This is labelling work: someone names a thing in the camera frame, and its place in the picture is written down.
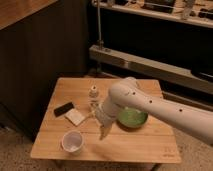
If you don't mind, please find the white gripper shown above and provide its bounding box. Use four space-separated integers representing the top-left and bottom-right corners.
95 99 121 140

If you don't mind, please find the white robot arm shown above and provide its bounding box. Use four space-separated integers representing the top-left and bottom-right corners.
95 77 213 146

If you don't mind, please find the green ceramic bowl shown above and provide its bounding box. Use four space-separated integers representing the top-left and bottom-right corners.
117 107 148 128

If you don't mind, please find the white sponge pad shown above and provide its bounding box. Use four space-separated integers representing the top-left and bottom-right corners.
65 109 86 126

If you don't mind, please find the small clear bottle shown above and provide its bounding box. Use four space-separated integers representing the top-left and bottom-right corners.
89 85 99 110

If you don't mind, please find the wooden folding table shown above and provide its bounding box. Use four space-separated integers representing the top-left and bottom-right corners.
31 78 181 163

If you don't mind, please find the black rectangular block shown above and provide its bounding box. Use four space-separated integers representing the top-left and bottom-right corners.
54 102 74 117

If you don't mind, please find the metal shelf rack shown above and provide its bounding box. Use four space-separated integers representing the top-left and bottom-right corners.
88 0 213 96

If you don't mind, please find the dark wooden cabinet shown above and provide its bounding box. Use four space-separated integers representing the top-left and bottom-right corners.
0 0 88 140

